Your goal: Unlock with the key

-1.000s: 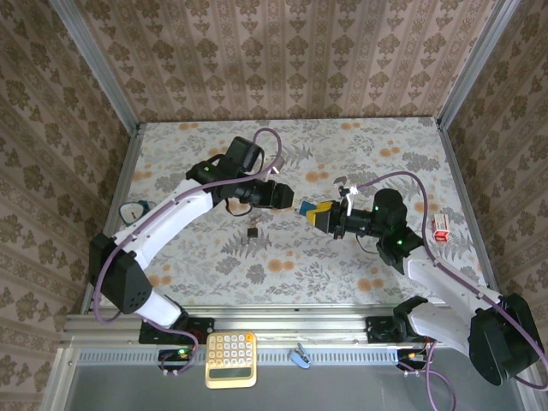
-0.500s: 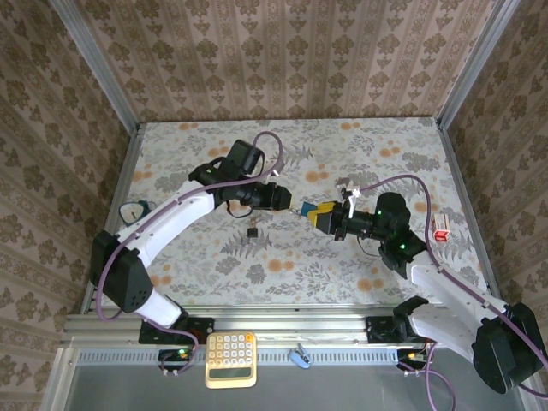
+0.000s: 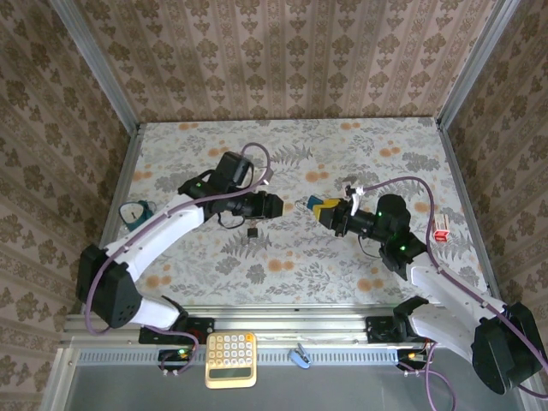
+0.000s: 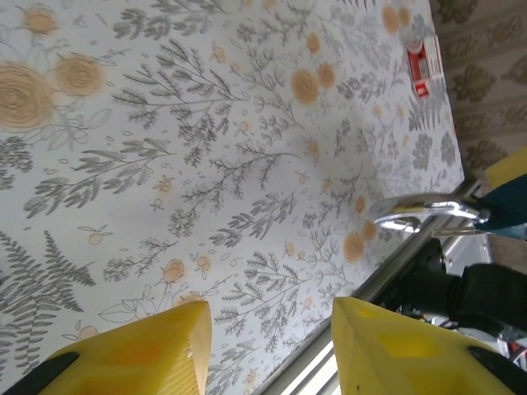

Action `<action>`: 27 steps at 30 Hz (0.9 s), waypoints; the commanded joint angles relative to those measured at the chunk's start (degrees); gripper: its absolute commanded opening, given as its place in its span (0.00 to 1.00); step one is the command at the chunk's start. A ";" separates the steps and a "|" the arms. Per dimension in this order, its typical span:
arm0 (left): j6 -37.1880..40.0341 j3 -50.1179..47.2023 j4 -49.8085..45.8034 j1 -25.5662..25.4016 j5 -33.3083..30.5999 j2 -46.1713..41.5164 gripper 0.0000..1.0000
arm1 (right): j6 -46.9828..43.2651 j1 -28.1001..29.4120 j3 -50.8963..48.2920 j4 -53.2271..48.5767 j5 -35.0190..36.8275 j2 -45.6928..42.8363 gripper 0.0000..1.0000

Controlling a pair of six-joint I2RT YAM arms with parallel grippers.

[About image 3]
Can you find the small black block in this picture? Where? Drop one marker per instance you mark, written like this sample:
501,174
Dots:
252,232

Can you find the aluminium mounting rail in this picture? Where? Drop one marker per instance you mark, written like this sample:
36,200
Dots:
299,325

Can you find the yellow calculator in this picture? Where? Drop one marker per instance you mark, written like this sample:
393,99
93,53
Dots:
231,355

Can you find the red and white small box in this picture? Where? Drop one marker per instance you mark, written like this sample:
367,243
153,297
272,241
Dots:
440,222

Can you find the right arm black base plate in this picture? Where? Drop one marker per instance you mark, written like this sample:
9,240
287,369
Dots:
377,329

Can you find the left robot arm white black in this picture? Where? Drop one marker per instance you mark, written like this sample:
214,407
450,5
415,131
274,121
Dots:
162,227

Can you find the aluminium side rail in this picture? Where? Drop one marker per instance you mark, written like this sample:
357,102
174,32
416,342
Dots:
128,158
455,171

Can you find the floral table cover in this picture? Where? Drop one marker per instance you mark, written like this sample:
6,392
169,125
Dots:
299,141

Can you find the aluminium frame post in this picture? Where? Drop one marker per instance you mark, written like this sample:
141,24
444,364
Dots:
475,60
94,64

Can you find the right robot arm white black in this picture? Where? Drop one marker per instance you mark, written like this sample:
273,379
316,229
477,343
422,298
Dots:
449,287

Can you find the grey metal panel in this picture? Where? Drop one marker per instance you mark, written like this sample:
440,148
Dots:
342,389

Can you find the blue stapler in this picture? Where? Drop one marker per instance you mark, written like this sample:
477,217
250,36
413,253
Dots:
300,357

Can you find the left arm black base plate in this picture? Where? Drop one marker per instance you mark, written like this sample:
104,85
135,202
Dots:
203,327

